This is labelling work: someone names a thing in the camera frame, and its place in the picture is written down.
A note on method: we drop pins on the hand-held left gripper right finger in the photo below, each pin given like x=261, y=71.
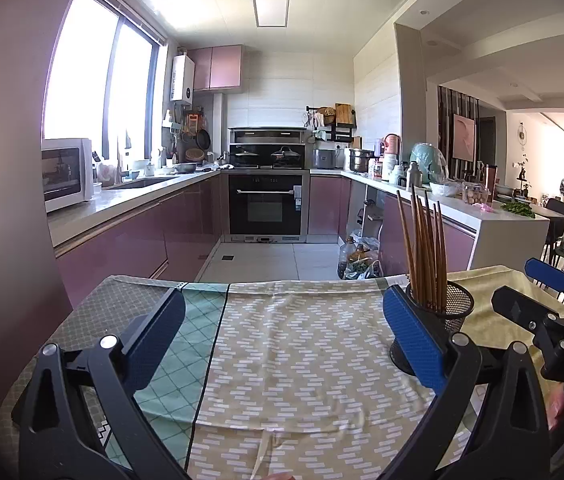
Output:
x=412, y=340

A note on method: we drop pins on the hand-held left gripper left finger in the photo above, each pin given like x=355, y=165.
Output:
x=154, y=340

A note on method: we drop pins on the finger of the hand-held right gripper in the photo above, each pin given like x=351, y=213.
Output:
x=547, y=272
x=512, y=302

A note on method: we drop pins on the black mesh utensil holder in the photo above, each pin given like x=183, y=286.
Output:
x=454, y=305

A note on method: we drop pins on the bunch of chopsticks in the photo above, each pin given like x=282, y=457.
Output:
x=419, y=245

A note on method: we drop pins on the dark dining chair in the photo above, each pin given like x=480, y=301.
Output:
x=558, y=220

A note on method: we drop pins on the green leafy vegetables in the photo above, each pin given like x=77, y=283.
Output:
x=518, y=209

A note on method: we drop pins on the pink kitchen base cabinets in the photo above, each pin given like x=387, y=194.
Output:
x=462, y=245
x=132, y=235

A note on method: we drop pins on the bag of green vegetables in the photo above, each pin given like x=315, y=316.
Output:
x=364, y=266

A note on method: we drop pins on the plastic bottle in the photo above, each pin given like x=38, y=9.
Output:
x=347, y=257

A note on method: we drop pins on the glass jar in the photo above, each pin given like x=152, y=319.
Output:
x=475, y=194

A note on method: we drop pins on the brown tall tumbler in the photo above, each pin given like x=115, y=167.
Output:
x=491, y=177

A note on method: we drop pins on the patterned tablecloth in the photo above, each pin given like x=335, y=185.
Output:
x=287, y=335

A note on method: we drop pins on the white bowl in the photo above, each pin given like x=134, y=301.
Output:
x=445, y=189

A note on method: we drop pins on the steel thermos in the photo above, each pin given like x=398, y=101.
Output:
x=413, y=175

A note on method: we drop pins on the teal covered appliance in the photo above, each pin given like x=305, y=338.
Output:
x=427, y=161

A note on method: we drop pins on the black built-in oven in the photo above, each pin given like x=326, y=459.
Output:
x=267, y=205

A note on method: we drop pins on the kitchen faucet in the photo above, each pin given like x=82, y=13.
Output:
x=120, y=160

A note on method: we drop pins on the steel stock pot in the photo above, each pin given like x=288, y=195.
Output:
x=362, y=161

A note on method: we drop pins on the white countertop oven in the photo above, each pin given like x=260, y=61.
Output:
x=64, y=172

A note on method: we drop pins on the pink kettle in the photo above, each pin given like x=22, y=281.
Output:
x=391, y=146

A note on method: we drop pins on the silver countertop appliance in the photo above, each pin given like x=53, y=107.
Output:
x=325, y=158

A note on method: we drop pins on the black pot with lid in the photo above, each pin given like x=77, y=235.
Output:
x=287, y=156
x=245, y=156

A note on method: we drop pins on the hanging frying pan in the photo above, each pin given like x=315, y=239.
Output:
x=203, y=140

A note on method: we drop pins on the steel range hood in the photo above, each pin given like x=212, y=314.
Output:
x=267, y=136

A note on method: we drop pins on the wooden cutting board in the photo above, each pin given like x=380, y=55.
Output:
x=343, y=113

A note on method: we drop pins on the white water heater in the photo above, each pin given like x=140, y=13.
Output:
x=182, y=77

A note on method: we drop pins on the kitchen window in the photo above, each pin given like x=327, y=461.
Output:
x=82, y=70

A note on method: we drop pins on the ceiling light panel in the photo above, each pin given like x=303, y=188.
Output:
x=271, y=11

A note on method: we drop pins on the wall clock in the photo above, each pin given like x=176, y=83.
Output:
x=522, y=135

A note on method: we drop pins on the pink wall picture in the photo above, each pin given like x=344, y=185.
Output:
x=463, y=137

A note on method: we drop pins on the black wall rack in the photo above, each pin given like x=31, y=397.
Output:
x=339, y=132

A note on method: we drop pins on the pink wall cabinets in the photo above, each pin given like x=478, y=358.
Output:
x=217, y=67

